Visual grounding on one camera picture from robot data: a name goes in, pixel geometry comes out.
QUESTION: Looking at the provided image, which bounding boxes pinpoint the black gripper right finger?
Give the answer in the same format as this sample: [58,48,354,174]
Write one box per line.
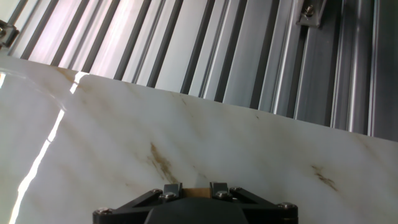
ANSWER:
[209,181,299,218]

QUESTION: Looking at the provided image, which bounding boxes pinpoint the white marble pattern mat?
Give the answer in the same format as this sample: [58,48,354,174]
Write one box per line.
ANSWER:
[0,55,398,224]

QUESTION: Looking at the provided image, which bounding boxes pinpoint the light wooden jenga block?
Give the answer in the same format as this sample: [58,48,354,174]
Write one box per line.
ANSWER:
[182,187,211,198]

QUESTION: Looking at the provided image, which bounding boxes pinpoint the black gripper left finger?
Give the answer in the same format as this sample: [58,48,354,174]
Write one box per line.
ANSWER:
[92,181,184,221]

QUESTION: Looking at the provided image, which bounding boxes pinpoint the dark metal fixture with screw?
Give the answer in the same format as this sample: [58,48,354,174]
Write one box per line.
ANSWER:
[0,19,21,50]

